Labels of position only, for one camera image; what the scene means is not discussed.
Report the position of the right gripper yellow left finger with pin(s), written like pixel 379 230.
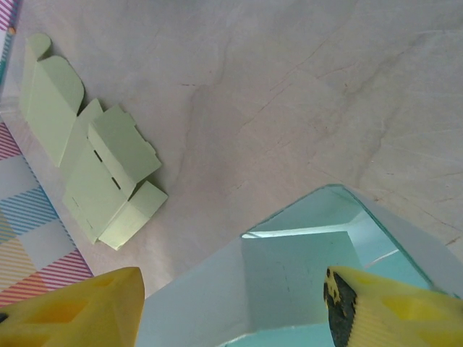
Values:
pixel 72 311

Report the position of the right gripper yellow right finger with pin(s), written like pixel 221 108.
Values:
pixel 398 314

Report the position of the light blue paper box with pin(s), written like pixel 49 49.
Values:
pixel 282 274

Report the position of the light green paper box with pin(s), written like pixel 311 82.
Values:
pixel 90 173

